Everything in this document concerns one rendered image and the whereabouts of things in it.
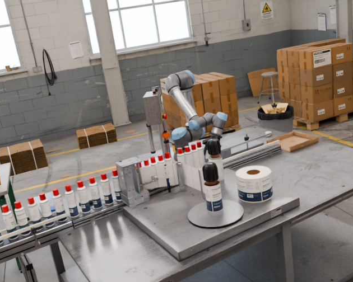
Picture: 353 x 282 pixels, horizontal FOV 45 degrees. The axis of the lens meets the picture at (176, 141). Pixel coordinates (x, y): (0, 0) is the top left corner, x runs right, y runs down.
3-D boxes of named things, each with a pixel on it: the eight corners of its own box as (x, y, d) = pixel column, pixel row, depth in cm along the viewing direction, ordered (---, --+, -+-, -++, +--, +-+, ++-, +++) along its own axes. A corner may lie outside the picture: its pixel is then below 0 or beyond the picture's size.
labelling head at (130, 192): (129, 207, 255) (122, 168, 248) (121, 201, 266) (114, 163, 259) (150, 200, 262) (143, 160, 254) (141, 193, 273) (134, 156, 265)
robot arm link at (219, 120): (222, 113, 301) (230, 115, 294) (218, 128, 301) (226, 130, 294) (214, 110, 296) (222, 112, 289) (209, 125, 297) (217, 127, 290)
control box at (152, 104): (147, 126, 274) (142, 97, 268) (151, 118, 290) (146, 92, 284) (162, 123, 272) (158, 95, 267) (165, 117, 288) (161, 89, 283)
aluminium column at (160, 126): (169, 181, 300) (154, 88, 280) (166, 179, 303) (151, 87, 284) (175, 178, 302) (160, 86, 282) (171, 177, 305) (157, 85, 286)
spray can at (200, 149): (200, 171, 295) (196, 144, 289) (197, 169, 299) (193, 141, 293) (207, 169, 296) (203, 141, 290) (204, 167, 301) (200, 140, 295)
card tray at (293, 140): (290, 151, 319) (289, 147, 318) (266, 145, 341) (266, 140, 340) (318, 141, 333) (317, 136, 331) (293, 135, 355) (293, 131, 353)
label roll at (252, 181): (264, 184, 259) (262, 163, 255) (278, 197, 240) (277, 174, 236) (233, 192, 256) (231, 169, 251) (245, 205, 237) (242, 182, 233)
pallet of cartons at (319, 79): (311, 131, 613) (307, 52, 579) (278, 121, 690) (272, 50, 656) (376, 113, 650) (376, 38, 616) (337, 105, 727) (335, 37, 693)
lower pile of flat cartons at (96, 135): (79, 149, 696) (76, 137, 690) (77, 141, 746) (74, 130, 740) (118, 141, 711) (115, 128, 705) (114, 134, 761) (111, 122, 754)
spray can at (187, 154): (188, 176, 289) (184, 148, 283) (186, 174, 294) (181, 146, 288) (195, 174, 290) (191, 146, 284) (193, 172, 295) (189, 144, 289)
